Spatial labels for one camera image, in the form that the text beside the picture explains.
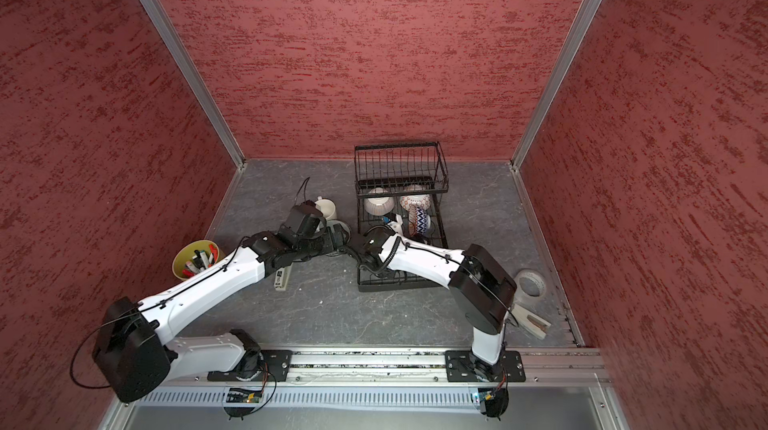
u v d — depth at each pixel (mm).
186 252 797
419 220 900
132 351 392
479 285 458
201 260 828
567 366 760
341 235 725
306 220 620
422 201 1008
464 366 739
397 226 766
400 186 1093
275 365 742
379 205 1001
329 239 727
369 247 607
